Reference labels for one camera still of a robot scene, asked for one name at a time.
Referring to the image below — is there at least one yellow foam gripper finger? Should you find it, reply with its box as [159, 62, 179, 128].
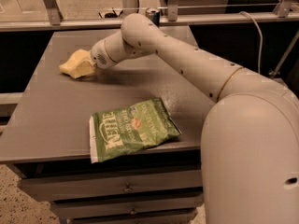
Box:
[69, 62, 95, 78]
[67, 49, 92, 67]

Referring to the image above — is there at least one yellow sponge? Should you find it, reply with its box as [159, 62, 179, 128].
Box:
[59, 59, 95, 78]

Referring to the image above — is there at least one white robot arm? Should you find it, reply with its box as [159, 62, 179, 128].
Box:
[70, 14, 299, 224]

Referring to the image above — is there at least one green Kettle chips bag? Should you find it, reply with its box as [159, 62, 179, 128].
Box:
[89, 98, 181, 163]

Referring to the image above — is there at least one grey drawer cabinet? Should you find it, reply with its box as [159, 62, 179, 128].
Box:
[0, 30, 213, 224]

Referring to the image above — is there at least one silver blue drink can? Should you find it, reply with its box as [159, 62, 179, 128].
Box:
[146, 7, 160, 26]

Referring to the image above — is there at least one top grey drawer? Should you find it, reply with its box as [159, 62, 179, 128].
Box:
[19, 170, 202, 202]

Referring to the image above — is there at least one grey drawer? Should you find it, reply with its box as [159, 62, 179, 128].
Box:
[19, 170, 202, 202]
[69, 208, 197, 224]
[51, 191, 203, 218]

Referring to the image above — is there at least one middle grey drawer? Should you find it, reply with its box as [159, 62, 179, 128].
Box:
[51, 191, 203, 218]

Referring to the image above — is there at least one bottom grey drawer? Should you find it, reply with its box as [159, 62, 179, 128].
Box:
[69, 208, 197, 224]

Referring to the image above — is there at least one white cable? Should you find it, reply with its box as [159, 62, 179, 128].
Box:
[238, 11, 263, 75]

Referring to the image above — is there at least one metal railing frame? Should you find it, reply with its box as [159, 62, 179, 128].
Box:
[0, 0, 299, 32]

